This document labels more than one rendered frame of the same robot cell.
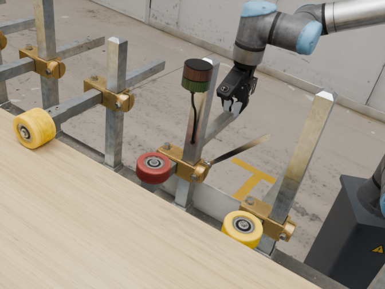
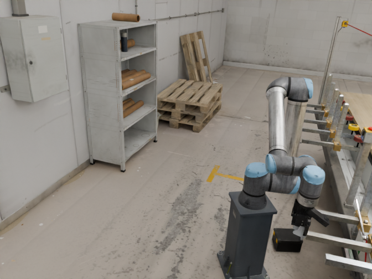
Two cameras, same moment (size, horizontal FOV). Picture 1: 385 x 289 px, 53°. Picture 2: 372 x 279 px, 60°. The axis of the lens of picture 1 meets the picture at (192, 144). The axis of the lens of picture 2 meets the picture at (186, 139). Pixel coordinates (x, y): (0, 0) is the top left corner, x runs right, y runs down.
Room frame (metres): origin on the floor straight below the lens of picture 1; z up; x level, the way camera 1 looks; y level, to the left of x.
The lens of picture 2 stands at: (1.87, 0.98, 1.87)
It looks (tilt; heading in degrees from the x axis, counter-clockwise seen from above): 25 degrees down; 260
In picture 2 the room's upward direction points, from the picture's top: 3 degrees clockwise
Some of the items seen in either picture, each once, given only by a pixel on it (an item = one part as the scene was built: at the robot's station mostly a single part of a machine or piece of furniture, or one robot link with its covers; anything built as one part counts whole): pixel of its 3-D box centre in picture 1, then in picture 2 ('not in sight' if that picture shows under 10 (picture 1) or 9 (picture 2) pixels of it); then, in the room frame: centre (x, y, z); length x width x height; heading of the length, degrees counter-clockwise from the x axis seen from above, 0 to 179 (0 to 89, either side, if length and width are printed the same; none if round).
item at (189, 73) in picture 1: (197, 69); not in sight; (0.73, 0.02, 1.14); 0.06 x 0.06 x 0.02
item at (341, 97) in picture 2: not in sight; (334, 121); (0.13, -1.36, 0.91); 0.04 x 0.04 x 0.48; 65
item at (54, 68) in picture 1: (42, 62); not in sight; (0.99, 0.47, 0.95); 0.14 x 0.06 x 0.05; 65
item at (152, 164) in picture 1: (152, 179); not in sight; (0.69, 0.08, 0.85); 0.08 x 0.08 x 0.11
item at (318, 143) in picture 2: not in sight; (330, 144); (0.30, -1.12, 0.80); 0.44 x 0.03 x 0.04; 155
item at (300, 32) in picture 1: (295, 32); (305, 168); (1.06, -0.22, 1.14); 0.12 x 0.12 x 0.09; 72
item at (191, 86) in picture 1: (196, 80); not in sight; (0.73, 0.02, 1.11); 0.06 x 0.06 x 0.02
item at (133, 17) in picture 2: not in sight; (125, 17); (1.90, -2.79, 1.59); 0.30 x 0.08 x 0.08; 151
